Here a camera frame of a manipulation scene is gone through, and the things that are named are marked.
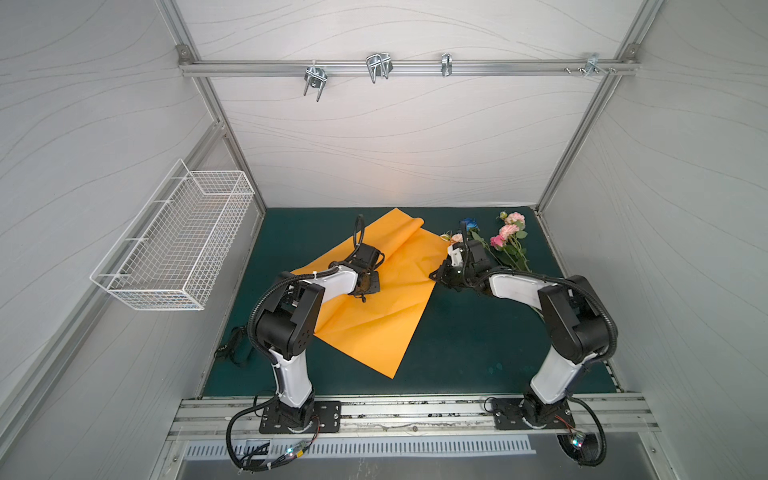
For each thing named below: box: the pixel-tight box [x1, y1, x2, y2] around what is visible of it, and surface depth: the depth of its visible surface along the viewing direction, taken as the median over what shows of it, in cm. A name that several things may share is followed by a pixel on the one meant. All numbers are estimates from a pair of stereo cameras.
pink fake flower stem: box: [490, 211, 531, 273], surface depth 110 cm
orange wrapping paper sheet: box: [292, 208, 450, 379], surface depth 92 cm
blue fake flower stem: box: [459, 217, 488, 250], surface depth 113 cm
